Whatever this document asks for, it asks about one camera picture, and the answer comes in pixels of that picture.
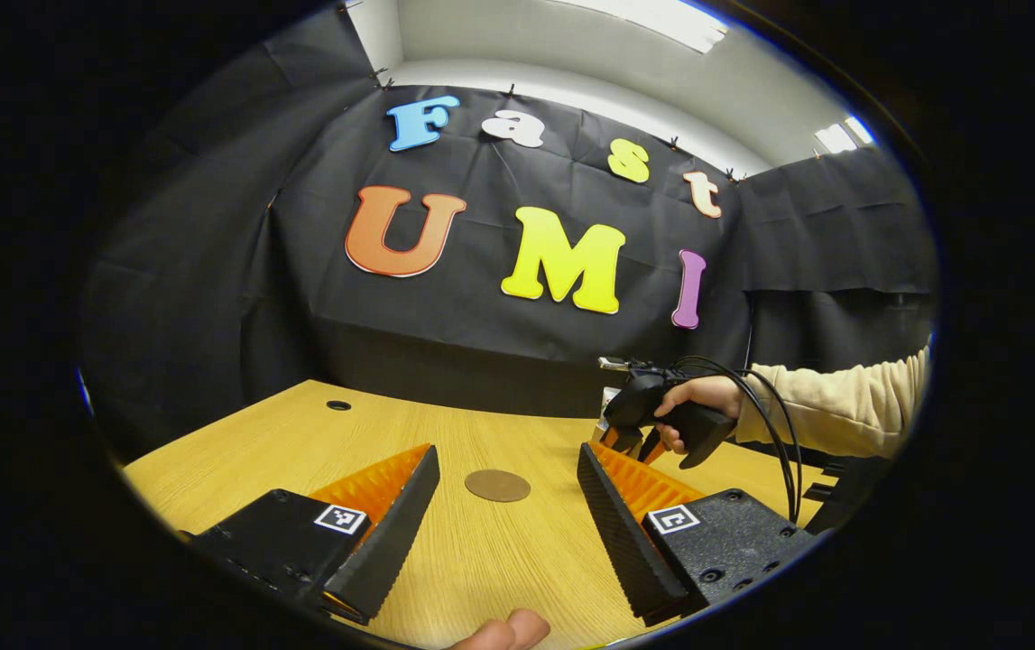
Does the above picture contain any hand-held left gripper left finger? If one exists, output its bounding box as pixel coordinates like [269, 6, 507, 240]
[183, 442, 441, 626]

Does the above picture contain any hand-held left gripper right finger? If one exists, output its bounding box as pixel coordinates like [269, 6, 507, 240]
[577, 441, 818, 627]

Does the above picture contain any round brown coaster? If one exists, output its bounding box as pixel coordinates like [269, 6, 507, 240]
[465, 469, 532, 503]

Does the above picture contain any wooden desktop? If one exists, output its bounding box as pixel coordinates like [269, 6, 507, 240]
[120, 379, 829, 650]

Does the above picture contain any black backdrop cloth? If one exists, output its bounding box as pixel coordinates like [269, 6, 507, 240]
[79, 9, 938, 461]

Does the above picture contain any small ceiling light panel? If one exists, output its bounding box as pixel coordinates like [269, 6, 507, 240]
[813, 116, 876, 154]

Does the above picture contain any long ceiling light panel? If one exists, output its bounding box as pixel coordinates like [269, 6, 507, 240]
[562, 0, 730, 53]

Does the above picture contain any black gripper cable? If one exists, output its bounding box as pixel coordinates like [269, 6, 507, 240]
[670, 355, 804, 525]

